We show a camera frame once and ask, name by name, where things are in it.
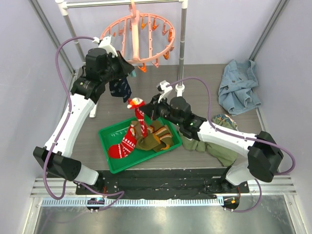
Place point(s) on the red christmas sock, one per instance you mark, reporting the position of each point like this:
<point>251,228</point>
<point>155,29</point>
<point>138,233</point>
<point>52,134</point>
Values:
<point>136,103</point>
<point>126,146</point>

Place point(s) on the olive green t-shirt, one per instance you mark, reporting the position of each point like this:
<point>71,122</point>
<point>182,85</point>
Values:
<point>226,156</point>

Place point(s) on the light blue denim shirt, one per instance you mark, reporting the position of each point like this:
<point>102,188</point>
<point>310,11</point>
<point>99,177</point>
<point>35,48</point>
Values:
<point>235,92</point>

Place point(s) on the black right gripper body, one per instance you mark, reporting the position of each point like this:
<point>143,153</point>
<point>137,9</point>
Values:
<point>154,111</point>

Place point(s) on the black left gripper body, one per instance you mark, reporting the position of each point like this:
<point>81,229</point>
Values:
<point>116,69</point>

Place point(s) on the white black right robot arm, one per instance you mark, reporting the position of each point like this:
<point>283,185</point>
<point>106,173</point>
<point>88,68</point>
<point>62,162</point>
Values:
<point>263,157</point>

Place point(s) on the green plastic tray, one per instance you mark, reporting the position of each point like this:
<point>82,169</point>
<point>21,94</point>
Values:
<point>113,135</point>

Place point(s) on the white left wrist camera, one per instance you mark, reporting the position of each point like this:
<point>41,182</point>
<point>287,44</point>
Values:
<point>106,44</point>

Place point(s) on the pink round clip hanger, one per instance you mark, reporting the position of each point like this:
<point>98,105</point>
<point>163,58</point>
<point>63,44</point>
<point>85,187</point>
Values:
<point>142,30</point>

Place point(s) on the navy blue sock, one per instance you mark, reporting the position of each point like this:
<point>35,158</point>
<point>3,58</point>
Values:
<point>120,89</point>

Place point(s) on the white metal clothes rack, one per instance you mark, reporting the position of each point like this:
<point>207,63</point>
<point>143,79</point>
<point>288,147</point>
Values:
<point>64,6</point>

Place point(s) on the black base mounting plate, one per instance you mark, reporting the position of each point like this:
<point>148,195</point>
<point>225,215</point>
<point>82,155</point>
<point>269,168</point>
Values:
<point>163,184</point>

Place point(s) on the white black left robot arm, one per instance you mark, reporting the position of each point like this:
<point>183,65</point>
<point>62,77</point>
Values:
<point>102,66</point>

